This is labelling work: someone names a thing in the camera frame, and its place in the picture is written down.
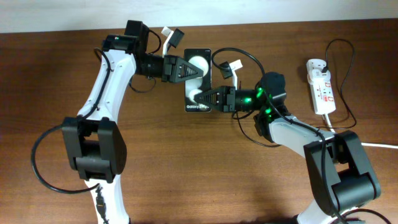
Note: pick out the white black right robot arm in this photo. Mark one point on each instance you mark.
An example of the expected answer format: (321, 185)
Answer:
(341, 176)

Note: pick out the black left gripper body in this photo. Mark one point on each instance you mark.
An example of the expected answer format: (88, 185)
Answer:
(167, 74)

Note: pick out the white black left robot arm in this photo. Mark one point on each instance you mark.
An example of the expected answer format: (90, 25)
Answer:
(94, 144)

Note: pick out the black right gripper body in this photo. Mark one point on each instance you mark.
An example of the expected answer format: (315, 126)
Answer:
(229, 98)

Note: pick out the black Galaxy flip phone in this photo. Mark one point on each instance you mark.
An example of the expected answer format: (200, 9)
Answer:
(201, 58)

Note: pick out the white power strip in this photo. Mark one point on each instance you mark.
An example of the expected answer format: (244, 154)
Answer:
(320, 87)

